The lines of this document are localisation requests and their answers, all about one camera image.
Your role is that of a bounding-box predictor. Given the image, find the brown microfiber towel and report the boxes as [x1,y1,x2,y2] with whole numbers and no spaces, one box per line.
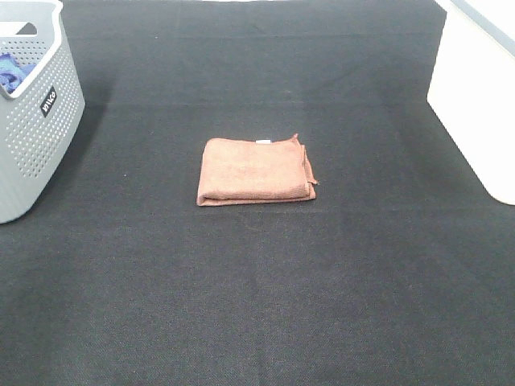
[196,134,318,207]

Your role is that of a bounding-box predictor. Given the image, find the grey perforated laundry basket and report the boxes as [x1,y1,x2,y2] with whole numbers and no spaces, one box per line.
[1,1,84,224]

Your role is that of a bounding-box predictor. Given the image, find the white woven storage basket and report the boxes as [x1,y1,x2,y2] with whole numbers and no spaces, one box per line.
[427,1,514,205]

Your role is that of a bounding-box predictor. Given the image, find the blue towel in basket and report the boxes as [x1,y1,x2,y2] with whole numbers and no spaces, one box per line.
[0,53,35,93]

